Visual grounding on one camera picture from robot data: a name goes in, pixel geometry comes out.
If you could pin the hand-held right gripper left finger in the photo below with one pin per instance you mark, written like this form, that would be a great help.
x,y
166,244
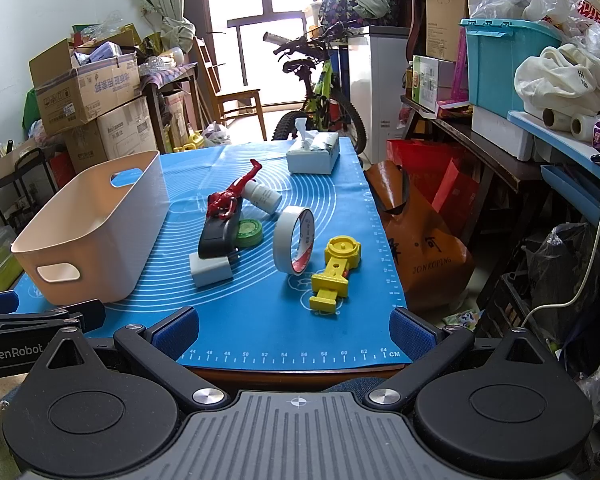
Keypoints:
x,y
177,334

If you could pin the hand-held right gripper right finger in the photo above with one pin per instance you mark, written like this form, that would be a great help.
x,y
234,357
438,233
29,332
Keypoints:
x,y
411,332

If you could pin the white power adapter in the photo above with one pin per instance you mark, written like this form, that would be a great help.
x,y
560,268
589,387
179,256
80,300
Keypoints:
x,y
210,270

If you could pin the beige plastic basket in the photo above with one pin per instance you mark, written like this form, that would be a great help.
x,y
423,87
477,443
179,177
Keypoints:
x,y
87,232

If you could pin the yellow plastic toy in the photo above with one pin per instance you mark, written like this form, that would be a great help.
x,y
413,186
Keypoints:
x,y
335,275

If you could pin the black plastic device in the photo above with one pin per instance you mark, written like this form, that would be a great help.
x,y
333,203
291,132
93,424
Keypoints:
x,y
217,240

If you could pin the green round tin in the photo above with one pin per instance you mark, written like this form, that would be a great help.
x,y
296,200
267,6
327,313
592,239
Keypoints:
x,y
249,233

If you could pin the white tape roll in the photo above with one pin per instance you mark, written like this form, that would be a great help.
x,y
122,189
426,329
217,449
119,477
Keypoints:
x,y
292,246

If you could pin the red action figure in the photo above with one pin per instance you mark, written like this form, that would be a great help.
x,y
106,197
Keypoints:
x,y
230,195

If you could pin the white plastic bottle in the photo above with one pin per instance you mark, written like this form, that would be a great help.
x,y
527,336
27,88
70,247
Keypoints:
x,y
264,196

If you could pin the person's jeans leg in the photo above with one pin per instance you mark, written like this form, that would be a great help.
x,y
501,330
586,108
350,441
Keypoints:
x,y
350,385

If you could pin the orange paper bag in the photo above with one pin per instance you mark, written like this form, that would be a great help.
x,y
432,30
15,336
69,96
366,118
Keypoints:
x,y
422,250

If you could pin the black plastic crate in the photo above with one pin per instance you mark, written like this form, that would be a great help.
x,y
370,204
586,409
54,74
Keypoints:
x,y
507,307

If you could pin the blue silicone mat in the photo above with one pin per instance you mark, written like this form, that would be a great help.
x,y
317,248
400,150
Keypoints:
x,y
280,320

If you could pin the black metal cart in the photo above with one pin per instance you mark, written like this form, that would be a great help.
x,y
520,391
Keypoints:
x,y
22,185

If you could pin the red shopping bag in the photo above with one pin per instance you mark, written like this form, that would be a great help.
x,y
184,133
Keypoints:
x,y
432,180

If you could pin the black plastic bag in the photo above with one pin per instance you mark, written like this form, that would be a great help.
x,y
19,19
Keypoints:
x,y
565,275

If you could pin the yellow plastic jug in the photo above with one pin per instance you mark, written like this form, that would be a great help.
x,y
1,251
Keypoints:
x,y
189,144

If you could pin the dark wooden side table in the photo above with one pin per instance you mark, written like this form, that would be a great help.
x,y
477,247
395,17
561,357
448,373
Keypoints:
x,y
480,147

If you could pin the white tissue pack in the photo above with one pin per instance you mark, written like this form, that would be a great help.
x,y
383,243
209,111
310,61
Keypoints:
x,y
314,154

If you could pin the white plastic bag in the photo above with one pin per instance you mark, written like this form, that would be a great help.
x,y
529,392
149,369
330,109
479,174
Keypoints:
x,y
216,133

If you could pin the white foam box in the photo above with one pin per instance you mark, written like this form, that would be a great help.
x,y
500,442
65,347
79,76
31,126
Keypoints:
x,y
502,134

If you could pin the open cardboard box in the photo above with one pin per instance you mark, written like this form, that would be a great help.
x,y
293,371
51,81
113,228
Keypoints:
x,y
87,87

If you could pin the light blue shelf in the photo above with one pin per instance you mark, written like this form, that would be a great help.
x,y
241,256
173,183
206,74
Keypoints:
x,y
570,155

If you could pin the wooden chair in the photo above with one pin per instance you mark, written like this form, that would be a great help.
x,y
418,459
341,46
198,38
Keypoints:
x,y
230,97

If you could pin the cluttered cloth-covered table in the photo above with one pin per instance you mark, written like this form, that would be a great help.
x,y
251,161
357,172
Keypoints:
x,y
172,85

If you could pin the green white carton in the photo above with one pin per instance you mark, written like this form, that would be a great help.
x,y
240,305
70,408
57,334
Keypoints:
x,y
430,82

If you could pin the green black bicycle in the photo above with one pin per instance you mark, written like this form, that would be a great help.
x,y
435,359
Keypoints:
x,y
320,95

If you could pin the teal storage bin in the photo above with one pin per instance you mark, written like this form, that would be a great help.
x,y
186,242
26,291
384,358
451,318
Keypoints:
x,y
505,62

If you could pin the white cloth bag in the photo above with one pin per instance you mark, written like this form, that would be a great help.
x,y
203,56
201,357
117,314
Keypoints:
x,y
560,80

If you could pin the tall cardboard box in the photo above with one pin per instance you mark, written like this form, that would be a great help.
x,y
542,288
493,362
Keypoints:
x,y
447,10

